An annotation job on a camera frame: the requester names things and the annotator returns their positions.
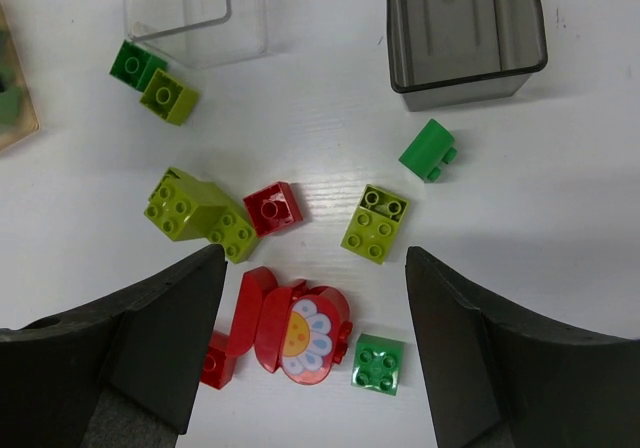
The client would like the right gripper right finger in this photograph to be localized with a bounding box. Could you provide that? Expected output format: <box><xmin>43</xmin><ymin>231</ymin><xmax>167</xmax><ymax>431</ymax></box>
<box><xmin>405</xmin><ymin>246</ymin><xmax>639</xmax><ymax>447</ymax></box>

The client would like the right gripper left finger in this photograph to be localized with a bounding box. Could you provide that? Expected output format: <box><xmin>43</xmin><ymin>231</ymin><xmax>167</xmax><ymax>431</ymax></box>
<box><xmin>1</xmin><ymin>245</ymin><xmax>227</xmax><ymax>447</ymax></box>

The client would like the lime stepped lego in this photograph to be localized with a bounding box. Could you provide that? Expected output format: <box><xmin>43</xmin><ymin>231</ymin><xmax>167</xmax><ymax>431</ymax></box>
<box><xmin>144</xmin><ymin>167</ymin><xmax>259</xmax><ymax>264</ymax></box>

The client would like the red rectangular lego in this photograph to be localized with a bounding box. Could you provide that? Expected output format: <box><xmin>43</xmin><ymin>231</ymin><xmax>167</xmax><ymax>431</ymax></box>
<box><xmin>200</xmin><ymin>331</ymin><xmax>237</xmax><ymax>390</ymax></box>

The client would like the green lego near flower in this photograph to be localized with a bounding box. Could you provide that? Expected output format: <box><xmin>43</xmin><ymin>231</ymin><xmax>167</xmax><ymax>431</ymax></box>
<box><xmin>351</xmin><ymin>333</ymin><xmax>404</xmax><ymax>396</ymax></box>

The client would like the red flower lego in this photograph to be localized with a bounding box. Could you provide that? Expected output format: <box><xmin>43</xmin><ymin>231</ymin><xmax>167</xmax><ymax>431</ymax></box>
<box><xmin>225</xmin><ymin>266</ymin><xmax>353</xmax><ymax>386</ymax></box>

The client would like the small red square lego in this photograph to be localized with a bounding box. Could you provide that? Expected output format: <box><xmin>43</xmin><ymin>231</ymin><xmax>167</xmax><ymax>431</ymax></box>
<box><xmin>243</xmin><ymin>181</ymin><xmax>303</xmax><ymax>238</ymax></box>

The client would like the green lego near right gripper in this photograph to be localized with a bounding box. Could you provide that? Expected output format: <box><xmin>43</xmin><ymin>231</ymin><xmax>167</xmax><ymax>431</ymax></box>
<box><xmin>399</xmin><ymin>119</ymin><xmax>457</xmax><ymax>182</ymax></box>

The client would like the lime square lego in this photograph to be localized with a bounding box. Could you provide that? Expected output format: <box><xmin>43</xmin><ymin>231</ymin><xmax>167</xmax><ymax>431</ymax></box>
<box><xmin>140</xmin><ymin>68</ymin><xmax>200</xmax><ymax>126</ymax></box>

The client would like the dark green square lego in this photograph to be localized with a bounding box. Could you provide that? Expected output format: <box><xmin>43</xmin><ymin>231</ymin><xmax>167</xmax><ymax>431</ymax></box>
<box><xmin>109</xmin><ymin>40</ymin><xmax>168</xmax><ymax>92</ymax></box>

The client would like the grey translucent container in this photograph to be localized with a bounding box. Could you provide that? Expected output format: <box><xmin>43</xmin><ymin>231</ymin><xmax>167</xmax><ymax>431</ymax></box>
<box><xmin>387</xmin><ymin>0</ymin><xmax>548</xmax><ymax>112</ymax></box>

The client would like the clear plastic container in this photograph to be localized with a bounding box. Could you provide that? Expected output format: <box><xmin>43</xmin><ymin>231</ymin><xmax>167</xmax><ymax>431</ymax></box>
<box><xmin>124</xmin><ymin>0</ymin><xmax>268</xmax><ymax>68</ymax></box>

